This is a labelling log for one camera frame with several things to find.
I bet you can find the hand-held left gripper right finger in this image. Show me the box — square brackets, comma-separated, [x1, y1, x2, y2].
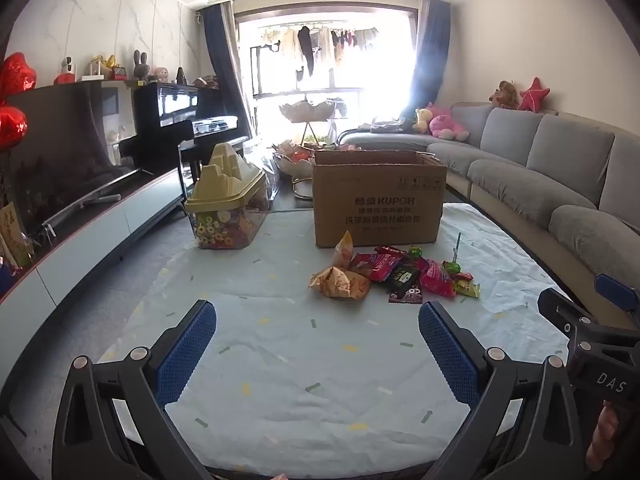
[418, 301, 596, 480]

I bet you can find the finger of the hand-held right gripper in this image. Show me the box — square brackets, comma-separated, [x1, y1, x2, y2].
[537, 287, 603, 343]
[594, 273, 640, 313]

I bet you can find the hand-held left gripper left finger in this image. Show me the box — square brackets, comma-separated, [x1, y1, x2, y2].
[51, 299, 218, 480]

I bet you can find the brown cardboard box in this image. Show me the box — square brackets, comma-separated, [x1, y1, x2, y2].
[312, 149, 448, 249]

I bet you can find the person's right hand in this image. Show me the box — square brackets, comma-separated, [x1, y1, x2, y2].
[586, 402, 622, 467]

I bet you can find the small green snack packet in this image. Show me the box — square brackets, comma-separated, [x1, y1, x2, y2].
[451, 272, 481, 299]

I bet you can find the black snack packet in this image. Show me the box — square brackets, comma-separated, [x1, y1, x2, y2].
[387, 260, 422, 306]

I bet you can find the green lollipop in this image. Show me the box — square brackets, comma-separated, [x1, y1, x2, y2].
[449, 232, 466, 277]

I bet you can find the dark red snack packet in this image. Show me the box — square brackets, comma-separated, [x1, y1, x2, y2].
[348, 246, 405, 282]

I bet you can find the pale patterned tablecloth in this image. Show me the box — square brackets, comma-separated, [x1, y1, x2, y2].
[97, 202, 586, 478]

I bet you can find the orange snack bag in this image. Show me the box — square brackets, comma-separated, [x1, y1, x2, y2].
[308, 266, 372, 302]

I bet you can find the yellow snack packet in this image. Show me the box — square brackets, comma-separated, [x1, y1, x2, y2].
[332, 230, 356, 271]

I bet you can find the grey sofa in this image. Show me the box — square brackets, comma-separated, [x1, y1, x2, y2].
[339, 101, 640, 331]

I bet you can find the pale blue television cabinet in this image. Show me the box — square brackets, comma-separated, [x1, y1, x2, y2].
[0, 165, 184, 322]

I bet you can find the clear container with yellow lid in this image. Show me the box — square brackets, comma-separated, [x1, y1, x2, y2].
[184, 141, 271, 251]

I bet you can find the clear plastic bag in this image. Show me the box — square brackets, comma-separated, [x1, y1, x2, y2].
[249, 154, 284, 211]

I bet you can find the black piano bench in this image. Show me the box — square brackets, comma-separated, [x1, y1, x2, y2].
[177, 136, 249, 196]

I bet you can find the yellow printed gift bag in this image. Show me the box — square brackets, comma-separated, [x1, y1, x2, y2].
[0, 202, 37, 272]

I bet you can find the red star pillow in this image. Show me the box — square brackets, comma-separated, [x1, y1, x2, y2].
[519, 77, 551, 113]

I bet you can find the pink plush toy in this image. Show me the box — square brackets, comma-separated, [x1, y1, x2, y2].
[426, 102, 471, 142]

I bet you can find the brown plush lion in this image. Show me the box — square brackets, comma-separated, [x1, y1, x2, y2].
[489, 80, 521, 110]

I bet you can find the clothes pile on sofa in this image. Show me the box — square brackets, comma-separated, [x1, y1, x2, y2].
[360, 119, 417, 135]

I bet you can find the black curved television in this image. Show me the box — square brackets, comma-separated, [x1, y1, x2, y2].
[0, 80, 157, 241]

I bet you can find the black piano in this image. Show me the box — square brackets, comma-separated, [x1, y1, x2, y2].
[119, 81, 251, 181]

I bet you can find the tiered white snack stand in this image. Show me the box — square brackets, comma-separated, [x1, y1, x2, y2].
[272, 99, 347, 199]

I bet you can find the blue curtain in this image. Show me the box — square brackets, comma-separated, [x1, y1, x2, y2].
[201, 2, 257, 138]
[407, 0, 453, 111]

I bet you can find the red foil balloon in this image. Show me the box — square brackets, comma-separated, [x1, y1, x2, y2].
[0, 52, 39, 99]
[0, 105, 29, 152]

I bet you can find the gold ornament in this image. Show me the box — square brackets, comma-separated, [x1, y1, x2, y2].
[90, 54, 120, 80]

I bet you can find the row of hanging laundry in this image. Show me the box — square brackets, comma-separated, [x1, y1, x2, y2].
[257, 22, 382, 79]

